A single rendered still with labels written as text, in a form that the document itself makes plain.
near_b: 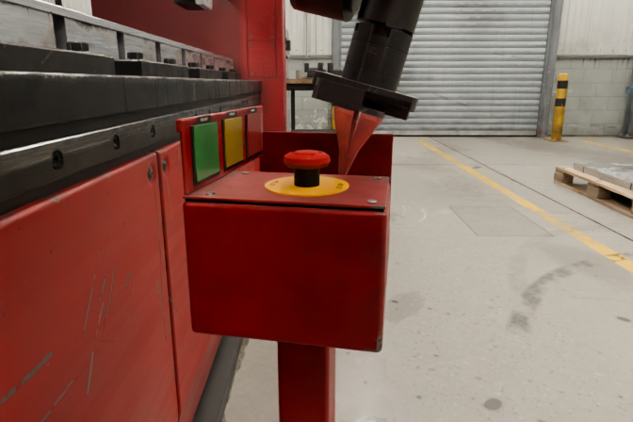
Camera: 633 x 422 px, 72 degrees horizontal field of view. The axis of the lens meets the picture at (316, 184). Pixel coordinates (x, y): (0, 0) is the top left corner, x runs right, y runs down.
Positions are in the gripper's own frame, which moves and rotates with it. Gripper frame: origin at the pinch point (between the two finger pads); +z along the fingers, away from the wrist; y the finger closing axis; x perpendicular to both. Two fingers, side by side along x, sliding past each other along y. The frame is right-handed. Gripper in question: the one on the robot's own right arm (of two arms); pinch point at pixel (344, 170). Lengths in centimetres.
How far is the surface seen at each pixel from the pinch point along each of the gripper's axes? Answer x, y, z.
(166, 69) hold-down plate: -38, 43, -1
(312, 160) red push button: 11.3, 1.7, -2.5
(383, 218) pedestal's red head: 14.7, -4.9, -0.7
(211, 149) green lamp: 10.5, 10.6, -0.6
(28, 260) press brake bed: 17.5, 20.9, 10.9
